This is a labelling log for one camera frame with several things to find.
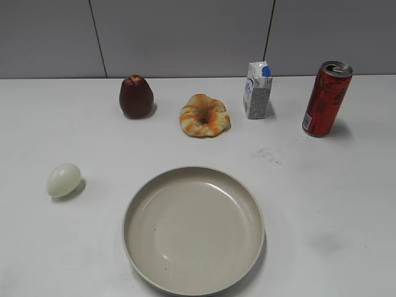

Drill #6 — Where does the dark red wax apple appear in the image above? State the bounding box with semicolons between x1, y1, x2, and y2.
119;75;154;119

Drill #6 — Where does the small white milk carton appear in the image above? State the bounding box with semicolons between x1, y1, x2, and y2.
243;61;273;119

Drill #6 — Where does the red soda can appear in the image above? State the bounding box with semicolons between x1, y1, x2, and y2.
302;61;353;137

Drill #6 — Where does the ring-shaped glazed bread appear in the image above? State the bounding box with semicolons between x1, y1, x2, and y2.
179;94;231;137

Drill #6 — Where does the beige round plate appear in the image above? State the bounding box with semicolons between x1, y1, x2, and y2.
122;166;266;296

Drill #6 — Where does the white egg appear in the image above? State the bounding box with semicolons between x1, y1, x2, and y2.
46;163;82;198

